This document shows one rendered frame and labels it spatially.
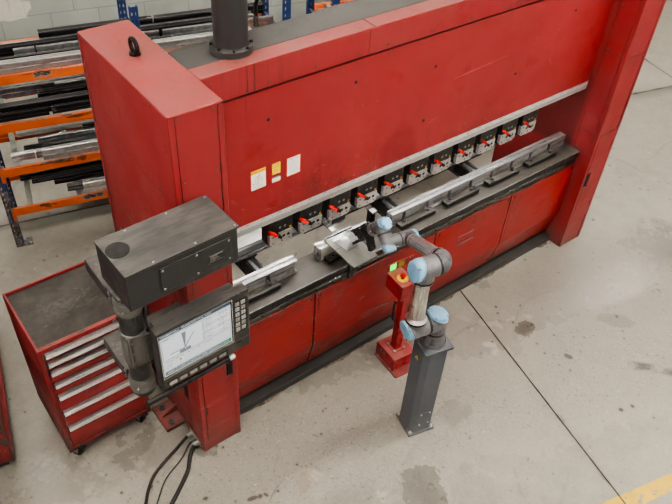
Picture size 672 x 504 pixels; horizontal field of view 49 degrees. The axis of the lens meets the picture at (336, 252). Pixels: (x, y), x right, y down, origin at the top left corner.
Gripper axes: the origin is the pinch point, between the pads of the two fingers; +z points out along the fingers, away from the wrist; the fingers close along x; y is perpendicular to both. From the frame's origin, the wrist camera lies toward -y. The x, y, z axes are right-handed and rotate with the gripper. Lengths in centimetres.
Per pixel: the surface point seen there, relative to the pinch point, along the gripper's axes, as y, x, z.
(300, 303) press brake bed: -15.1, 35.9, 26.9
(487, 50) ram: 57, -97, -70
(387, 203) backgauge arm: 9, -61, 31
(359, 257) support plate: -8.7, 3.1, -1.1
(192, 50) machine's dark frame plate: 113, 73, -68
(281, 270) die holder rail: 7.3, 39.7, 20.1
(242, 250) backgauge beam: 28, 47, 35
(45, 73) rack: 194, 62, 121
